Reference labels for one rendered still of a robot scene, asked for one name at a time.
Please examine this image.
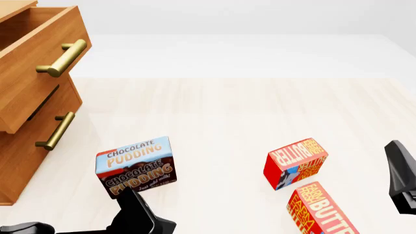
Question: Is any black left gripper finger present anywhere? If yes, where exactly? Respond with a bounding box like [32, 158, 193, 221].
[109, 187, 178, 234]
[0, 220, 55, 234]

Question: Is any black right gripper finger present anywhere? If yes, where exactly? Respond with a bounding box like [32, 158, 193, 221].
[383, 139, 416, 196]

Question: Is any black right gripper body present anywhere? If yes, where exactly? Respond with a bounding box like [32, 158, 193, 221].
[389, 188, 416, 216]

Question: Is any closed wooden drawer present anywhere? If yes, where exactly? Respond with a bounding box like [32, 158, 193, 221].
[0, 75, 83, 206]

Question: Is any open wooden drawer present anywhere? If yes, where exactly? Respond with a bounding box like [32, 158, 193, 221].
[0, 5, 93, 135]

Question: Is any wooden cabinet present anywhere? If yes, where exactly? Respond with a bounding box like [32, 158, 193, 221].
[0, 0, 83, 207]

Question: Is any chocolate pudding box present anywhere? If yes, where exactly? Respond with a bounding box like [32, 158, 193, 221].
[94, 135, 178, 201]

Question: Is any red butter box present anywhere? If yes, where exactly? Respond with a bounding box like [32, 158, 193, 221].
[263, 137, 330, 192]
[285, 181, 361, 234]

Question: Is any brass drawer handle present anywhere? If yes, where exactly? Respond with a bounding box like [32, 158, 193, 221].
[34, 111, 77, 152]
[35, 38, 88, 79]

